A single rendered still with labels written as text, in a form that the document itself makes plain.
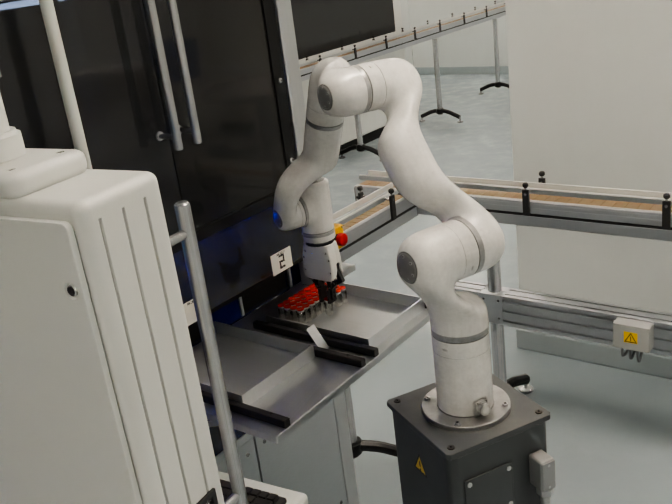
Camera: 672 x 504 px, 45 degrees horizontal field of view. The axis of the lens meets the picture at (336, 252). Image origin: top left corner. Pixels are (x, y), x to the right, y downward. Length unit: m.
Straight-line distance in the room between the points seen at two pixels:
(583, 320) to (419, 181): 1.43
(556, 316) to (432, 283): 1.46
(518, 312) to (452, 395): 1.34
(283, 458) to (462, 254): 1.09
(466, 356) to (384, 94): 0.56
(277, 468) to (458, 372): 0.91
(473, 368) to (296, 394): 0.43
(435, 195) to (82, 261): 0.77
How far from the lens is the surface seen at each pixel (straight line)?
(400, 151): 1.65
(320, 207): 2.05
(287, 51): 2.26
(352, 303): 2.29
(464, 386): 1.73
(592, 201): 2.83
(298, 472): 2.55
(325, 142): 1.92
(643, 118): 3.29
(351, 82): 1.68
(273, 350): 2.10
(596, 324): 2.95
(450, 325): 1.66
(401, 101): 1.72
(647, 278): 3.49
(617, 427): 3.32
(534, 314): 3.03
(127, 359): 1.22
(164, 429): 1.31
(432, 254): 1.56
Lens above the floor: 1.83
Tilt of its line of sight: 21 degrees down
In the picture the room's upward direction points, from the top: 8 degrees counter-clockwise
